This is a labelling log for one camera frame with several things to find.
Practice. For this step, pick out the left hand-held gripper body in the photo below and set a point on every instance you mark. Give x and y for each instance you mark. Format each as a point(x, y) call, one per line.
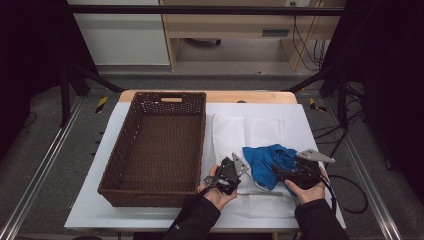
point(228, 175)

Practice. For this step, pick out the white mesh laundry bag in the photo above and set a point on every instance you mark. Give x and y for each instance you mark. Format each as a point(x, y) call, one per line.
point(230, 133)

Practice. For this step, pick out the black metal stand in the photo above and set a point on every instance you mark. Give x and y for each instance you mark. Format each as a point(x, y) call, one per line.
point(65, 100)
point(341, 100)

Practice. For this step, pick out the white table mat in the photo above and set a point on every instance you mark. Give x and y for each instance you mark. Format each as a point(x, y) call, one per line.
point(300, 123)

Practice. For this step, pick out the light wooden desk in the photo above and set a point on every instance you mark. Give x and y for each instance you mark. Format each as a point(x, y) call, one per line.
point(226, 25)

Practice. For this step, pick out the white cabinet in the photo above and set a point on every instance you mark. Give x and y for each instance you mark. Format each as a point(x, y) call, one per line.
point(123, 40)

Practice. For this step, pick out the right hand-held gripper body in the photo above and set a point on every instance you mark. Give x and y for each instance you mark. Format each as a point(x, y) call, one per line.
point(305, 175)

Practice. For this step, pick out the dark curtain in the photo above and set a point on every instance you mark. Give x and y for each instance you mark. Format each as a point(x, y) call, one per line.
point(30, 50)
point(390, 66)

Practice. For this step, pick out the person's right hand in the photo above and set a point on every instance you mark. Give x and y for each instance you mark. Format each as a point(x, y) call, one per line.
point(310, 196)

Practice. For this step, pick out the black horizontal frame bar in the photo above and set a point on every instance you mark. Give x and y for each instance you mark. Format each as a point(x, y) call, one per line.
point(200, 10)

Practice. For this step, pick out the yellow black tape marker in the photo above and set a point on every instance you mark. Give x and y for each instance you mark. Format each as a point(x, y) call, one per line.
point(313, 104)
point(101, 104)

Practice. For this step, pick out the blue garment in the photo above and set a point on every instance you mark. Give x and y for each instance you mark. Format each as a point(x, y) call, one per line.
point(263, 163)

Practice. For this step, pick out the person's left hand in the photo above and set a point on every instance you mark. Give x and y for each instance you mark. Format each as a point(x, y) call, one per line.
point(220, 201)

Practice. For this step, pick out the aluminium floor rail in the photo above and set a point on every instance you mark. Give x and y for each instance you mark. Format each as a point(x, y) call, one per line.
point(376, 200)
point(30, 193)

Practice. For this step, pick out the brown woven basket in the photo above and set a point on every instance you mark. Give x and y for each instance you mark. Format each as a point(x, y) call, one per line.
point(160, 150)

